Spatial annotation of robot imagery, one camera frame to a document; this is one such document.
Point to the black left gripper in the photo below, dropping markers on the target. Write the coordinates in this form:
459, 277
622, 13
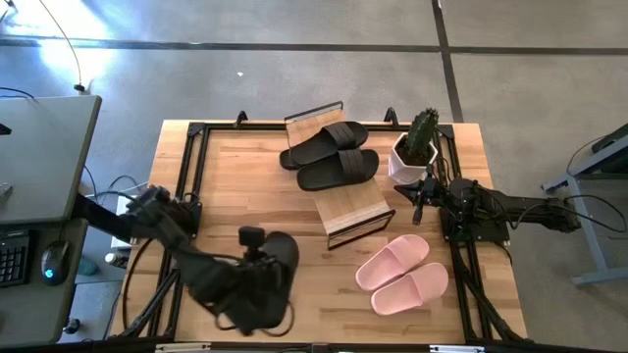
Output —
260, 272

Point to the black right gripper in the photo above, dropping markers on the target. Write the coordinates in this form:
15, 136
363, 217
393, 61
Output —
439, 196

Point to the black rubber slide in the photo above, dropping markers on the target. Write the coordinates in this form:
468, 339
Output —
287, 247
324, 142
338, 171

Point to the pink rubber slide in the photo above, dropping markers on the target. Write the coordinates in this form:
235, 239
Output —
409, 289
392, 262

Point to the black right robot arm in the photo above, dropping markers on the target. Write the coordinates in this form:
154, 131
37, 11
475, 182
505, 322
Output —
530, 211

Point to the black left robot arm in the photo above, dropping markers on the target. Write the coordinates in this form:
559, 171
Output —
206, 274

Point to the white hexagonal plant pot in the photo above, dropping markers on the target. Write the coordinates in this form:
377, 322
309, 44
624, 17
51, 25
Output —
404, 174

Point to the green cactus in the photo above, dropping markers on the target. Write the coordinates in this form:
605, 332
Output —
422, 130

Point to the small bottle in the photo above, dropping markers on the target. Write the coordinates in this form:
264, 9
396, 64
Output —
115, 260

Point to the white power strip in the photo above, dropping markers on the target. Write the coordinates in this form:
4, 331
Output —
121, 206

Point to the black flat strut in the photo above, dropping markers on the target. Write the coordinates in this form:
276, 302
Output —
98, 216

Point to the teal object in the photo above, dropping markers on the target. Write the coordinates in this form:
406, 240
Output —
88, 267

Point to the grey metal-legged desk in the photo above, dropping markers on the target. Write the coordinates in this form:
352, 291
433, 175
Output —
601, 277

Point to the black caster wheel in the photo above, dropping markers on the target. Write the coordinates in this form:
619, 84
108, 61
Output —
72, 326

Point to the black flat device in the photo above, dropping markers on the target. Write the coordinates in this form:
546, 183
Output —
613, 139

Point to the black computer mouse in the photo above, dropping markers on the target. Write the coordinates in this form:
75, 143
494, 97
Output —
55, 262

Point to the grey office desk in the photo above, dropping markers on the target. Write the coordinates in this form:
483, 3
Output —
44, 157

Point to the black keyboard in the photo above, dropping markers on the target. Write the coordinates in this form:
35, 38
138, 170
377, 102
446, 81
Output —
12, 260

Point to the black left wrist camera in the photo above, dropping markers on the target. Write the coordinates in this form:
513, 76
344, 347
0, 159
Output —
251, 236

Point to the wooden shelf black metal frame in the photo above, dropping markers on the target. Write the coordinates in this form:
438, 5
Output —
353, 206

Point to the silver metal bracket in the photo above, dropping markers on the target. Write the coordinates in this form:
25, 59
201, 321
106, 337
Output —
184, 347
456, 349

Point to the black aluminium table frame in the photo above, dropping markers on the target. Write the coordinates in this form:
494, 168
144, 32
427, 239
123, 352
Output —
221, 126

